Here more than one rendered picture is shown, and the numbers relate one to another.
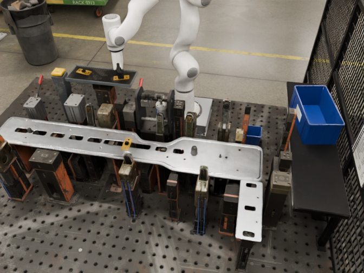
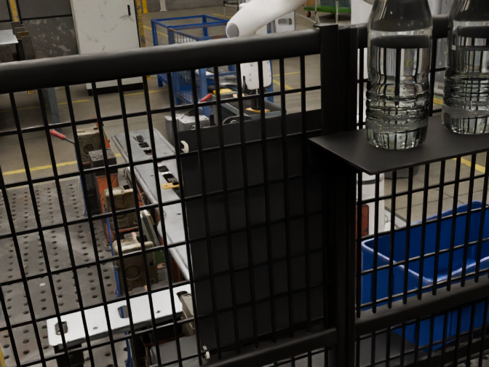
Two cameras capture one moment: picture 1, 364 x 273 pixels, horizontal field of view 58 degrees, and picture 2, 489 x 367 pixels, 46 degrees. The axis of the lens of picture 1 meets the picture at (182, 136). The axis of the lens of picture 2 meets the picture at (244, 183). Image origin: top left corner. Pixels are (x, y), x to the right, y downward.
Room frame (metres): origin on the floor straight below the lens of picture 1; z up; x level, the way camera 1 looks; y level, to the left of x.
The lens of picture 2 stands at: (0.47, -1.22, 1.62)
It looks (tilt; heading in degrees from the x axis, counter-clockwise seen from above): 21 degrees down; 58
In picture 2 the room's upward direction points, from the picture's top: 4 degrees counter-clockwise
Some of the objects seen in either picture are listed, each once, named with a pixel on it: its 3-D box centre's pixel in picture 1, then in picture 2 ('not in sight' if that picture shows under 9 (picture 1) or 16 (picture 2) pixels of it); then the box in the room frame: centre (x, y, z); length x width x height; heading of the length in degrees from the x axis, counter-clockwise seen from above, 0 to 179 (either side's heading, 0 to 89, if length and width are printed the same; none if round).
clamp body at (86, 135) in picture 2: (9, 171); (94, 174); (1.09, 0.89, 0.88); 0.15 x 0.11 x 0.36; 168
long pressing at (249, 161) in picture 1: (122, 145); (171, 184); (1.15, 0.30, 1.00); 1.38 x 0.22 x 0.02; 78
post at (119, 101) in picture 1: (124, 128); not in sight; (1.38, 0.32, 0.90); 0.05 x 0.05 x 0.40; 78
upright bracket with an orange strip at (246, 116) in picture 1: (242, 143); not in sight; (1.18, -0.31, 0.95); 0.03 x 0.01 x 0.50; 78
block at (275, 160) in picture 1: (271, 186); not in sight; (0.98, -0.44, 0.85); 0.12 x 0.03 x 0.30; 168
